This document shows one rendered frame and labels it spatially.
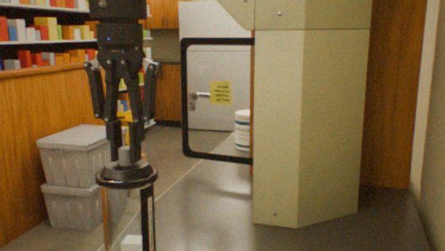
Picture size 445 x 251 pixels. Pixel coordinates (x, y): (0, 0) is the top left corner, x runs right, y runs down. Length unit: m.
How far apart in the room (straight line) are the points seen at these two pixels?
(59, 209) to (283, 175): 2.55
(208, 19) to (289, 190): 5.21
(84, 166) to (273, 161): 2.28
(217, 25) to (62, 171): 3.49
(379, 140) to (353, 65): 0.37
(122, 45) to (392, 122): 0.91
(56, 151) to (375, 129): 2.38
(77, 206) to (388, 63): 2.50
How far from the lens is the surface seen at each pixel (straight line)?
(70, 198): 3.35
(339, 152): 1.13
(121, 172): 0.76
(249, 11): 1.03
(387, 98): 1.40
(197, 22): 6.23
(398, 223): 1.21
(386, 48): 1.38
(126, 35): 0.73
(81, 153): 3.18
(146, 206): 0.79
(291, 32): 1.01
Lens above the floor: 1.41
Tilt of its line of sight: 12 degrees down
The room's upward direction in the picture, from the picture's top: straight up
